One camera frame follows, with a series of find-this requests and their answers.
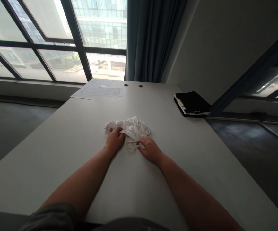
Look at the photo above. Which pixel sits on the person's left thumb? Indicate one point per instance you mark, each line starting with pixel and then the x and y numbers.
pixel 122 135

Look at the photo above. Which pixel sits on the stack of black folded clothes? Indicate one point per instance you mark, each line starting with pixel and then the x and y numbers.
pixel 192 104

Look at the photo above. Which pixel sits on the large white paper sheet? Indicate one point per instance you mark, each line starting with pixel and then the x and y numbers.
pixel 90 88

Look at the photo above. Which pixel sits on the person's right hand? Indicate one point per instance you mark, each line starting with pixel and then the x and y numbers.
pixel 150 149

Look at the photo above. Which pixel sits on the large black-framed window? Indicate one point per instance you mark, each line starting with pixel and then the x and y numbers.
pixel 54 39

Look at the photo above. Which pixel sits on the person's right fingers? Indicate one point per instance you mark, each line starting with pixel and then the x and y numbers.
pixel 142 142

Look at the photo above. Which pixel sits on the small white printed paper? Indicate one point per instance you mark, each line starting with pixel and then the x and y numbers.
pixel 109 92

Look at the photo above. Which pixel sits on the white table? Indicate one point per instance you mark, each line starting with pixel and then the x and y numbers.
pixel 129 156

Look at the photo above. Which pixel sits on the blue metal frame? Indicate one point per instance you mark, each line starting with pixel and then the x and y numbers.
pixel 252 74

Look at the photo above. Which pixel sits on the person's left hand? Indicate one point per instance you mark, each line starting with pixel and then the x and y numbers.
pixel 113 139

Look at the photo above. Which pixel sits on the person's left fingers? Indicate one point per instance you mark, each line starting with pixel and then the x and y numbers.
pixel 116 130

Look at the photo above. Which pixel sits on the white cloth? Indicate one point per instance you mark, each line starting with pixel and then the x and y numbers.
pixel 131 132

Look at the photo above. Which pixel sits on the person's body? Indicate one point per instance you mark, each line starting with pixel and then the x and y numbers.
pixel 119 225

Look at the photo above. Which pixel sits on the dark blue curtain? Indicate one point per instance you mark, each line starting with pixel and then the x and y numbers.
pixel 151 41

